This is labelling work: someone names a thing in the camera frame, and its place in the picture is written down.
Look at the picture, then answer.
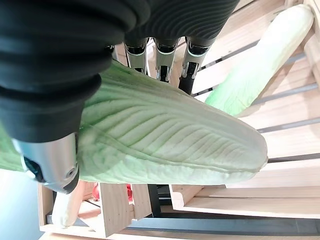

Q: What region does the red fruit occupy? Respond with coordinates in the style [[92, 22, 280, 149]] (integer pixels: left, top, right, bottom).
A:
[[91, 181, 133, 205]]

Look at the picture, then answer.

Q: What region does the large pale green napa cabbage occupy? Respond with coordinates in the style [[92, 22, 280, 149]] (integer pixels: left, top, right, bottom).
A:
[[0, 58, 269, 187]]

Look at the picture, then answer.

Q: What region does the black metal shelf frame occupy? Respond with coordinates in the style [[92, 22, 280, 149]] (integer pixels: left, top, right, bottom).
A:
[[126, 184, 320, 232]]

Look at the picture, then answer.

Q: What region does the slatted wooden display crate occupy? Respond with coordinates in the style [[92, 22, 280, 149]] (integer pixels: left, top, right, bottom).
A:
[[113, 0, 320, 220]]

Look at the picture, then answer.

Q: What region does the slim pale green napa cabbage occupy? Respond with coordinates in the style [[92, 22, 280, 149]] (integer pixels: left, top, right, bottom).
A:
[[204, 3, 315, 117]]

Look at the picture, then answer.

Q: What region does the small wooden crate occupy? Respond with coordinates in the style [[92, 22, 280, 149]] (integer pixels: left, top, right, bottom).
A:
[[37, 182, 156, 238]]

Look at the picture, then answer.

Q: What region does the white daikon radish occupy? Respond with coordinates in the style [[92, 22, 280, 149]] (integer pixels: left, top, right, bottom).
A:
[[51, 180, 85, 228]]

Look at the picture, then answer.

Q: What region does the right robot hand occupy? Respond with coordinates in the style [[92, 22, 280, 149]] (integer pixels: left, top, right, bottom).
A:
[[0, 0, 240, 195]]

